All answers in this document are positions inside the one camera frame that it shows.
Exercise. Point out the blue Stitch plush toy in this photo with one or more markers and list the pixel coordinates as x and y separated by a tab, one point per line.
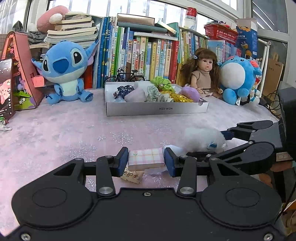
63	65

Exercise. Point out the yellow sequin pouch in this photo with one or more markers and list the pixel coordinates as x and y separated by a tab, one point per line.
177	97

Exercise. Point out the metal carabiner keyring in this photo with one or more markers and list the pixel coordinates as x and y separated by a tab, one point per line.
4	127

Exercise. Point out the round blue plush monster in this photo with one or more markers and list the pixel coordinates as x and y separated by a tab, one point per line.
237	78

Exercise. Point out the light blue tissue pack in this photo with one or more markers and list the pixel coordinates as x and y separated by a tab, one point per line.
119	99

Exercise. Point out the miniature black bicycle model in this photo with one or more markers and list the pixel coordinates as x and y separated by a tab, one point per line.
122	76

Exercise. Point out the green checked fabric scrunchie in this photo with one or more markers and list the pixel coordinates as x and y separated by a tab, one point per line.
153	95

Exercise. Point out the lime green scrunchie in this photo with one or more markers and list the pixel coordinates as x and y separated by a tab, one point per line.
162	84

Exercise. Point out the pink triangular toy house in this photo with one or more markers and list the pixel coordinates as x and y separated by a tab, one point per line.
24	94

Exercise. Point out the lilac sock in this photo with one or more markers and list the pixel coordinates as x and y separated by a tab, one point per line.
137	95

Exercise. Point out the red plastic basket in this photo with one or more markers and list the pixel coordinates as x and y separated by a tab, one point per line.
215	31

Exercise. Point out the navy patterned drawstring pouch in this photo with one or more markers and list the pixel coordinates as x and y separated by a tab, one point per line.
122	91

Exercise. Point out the white bottle red cap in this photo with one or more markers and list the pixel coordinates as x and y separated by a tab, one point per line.
190	18

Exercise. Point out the white cardboard tray box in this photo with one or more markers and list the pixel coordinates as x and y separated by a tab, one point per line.
117	108

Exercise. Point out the smartphone in red case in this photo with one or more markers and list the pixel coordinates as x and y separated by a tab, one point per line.
6	90

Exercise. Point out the row of upright books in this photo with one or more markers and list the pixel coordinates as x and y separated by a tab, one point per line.
153	49

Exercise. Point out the pink plush toy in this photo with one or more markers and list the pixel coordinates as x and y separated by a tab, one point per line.
50	18

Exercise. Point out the grey crumpled cloth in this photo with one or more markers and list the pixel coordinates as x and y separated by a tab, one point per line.
34	37

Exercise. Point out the beige paper tag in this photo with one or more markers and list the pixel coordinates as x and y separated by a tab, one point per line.
132	176

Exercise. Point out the white fluffy plush toy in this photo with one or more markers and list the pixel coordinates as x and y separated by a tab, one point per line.
199	139

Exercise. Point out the white foam block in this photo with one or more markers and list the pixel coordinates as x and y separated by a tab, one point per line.
143	84

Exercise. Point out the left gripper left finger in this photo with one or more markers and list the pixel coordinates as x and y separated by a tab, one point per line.
107	167

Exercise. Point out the pink checked tissue pack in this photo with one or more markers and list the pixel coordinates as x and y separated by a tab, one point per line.
140	160

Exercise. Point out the brown haired baby doll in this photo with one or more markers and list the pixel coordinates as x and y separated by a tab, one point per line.
202	73

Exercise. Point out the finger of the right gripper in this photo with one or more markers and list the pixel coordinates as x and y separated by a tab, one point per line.
244	130
233	156

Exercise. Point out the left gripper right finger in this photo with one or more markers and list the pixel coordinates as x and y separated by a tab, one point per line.
184	167

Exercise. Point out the stack of lying books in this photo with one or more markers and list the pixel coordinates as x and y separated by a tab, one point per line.
79	28

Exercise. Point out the blue cardboard carton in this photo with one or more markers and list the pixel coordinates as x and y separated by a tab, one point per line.
247	37

